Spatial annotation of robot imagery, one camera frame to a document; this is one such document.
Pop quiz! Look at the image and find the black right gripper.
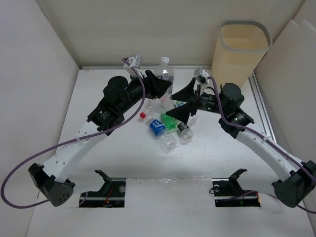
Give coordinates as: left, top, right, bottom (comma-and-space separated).
165, 78, 228, 123

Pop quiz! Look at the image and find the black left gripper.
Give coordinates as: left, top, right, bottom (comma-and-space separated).
119, 69, 170, 114

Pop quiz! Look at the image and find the grapefruit label clear bottle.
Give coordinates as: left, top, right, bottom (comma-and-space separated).
154, 57, 174, 95

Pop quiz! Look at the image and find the red label clear bottle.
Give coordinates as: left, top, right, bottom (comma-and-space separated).
139, 94, 173, 119

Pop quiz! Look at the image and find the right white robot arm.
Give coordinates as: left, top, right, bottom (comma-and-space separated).
166, 77, 316, 208

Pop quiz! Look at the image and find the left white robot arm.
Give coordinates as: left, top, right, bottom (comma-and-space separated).
28, 70, 172, 207

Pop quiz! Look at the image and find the cream plastic waste bin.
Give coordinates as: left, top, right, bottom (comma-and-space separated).
211, 20, 273, 87

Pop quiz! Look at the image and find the green white label bottle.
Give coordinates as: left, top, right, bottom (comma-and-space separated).
172, 100, 198, 124

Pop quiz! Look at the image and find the green plastic soda bottle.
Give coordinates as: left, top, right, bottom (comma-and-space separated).
160, 114, 178, 131

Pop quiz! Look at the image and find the black label pepsi bottle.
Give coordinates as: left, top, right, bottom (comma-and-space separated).
177, 122, 194, 143

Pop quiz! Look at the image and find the blue label water bottle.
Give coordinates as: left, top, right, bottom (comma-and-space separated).
147, 117, 177, 153

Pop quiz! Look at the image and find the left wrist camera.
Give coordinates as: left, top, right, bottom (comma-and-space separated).
123, 54, 142, 69

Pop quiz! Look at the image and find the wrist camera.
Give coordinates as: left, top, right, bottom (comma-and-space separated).
194, 68, 210, 85
123, 54, 142, 69

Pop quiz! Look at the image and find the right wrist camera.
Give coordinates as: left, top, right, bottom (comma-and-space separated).
194, 68, 210, 85

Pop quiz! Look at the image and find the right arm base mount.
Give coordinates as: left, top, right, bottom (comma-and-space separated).
209, 169, 261, 207

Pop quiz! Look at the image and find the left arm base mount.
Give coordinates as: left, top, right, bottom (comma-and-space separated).
79, 170, 126, 208

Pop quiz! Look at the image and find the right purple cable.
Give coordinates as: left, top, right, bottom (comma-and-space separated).
207, 76, 316, 213

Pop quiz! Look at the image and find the purple cable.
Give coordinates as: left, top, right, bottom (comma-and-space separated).
207, 76, 316, 213
0, 57, 146, 210

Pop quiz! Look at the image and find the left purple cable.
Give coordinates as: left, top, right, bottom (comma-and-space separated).
0, 57, 146, 210

